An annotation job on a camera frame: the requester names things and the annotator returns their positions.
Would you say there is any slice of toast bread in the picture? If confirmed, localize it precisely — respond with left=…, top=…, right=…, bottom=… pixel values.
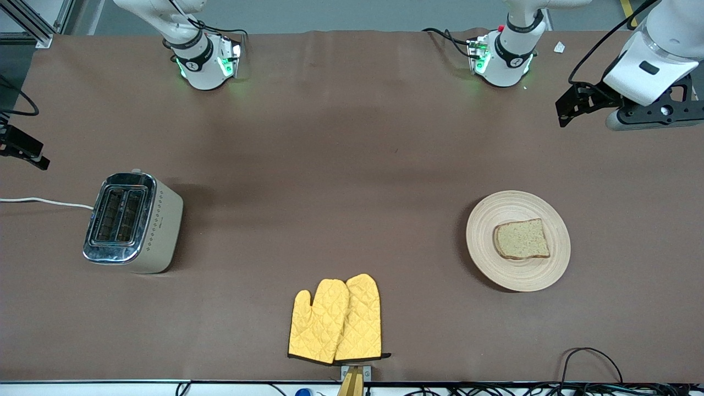
left=493, top=218, right=551, bottom=260

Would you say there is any round wooden plate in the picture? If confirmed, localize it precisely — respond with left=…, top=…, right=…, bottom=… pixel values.
left=466, top=190, right=571, bottom=293

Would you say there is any silver beige two-slot toaster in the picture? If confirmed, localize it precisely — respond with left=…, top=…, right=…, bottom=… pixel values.
left=82, top=172, right=184, bottom=274

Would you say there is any large table cover sheet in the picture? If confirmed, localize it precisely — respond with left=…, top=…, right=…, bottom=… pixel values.
left=0, top=29, right=704, bottom=383

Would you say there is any yellow quilted oven mitt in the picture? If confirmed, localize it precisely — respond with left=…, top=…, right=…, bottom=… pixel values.
left=288, top=279, right=350, bottom=365
left=334, top=273, right=392, bottom=362

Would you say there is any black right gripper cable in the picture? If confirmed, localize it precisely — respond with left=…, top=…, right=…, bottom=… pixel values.
left=0, top=74, right=40, bottom=117

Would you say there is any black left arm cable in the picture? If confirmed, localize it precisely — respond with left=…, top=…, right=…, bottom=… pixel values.
left=568, top=0, right=661, bottom=86

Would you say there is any white toaster power cable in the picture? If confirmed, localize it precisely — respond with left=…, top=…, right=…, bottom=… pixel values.
left=0, top=197, right=95, bottom=211

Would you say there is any aluminium frame post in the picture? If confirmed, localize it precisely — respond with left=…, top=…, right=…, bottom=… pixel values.
left=0, top=0, right=75, bottom=49

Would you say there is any black left base cable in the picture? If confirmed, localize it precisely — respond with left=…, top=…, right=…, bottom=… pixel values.
left=422, top=27, right=475, bottom=58

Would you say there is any black base cable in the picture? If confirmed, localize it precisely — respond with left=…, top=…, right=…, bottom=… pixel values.
left=165, top=0, right=251, bottom=39
left=422, top=27, right=475, bottom=58

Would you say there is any black right base cable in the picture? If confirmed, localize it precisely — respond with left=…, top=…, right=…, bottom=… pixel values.
left=165, top=0, right=251, bottom=39

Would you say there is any black cable bundle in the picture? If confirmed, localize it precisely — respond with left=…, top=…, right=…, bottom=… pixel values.
left=385, top=382, right=704, bottom=396

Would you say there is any metal bracket with wooden stick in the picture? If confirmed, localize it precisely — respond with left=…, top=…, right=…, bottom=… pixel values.
left=337, top=366, right=372, bottom=396

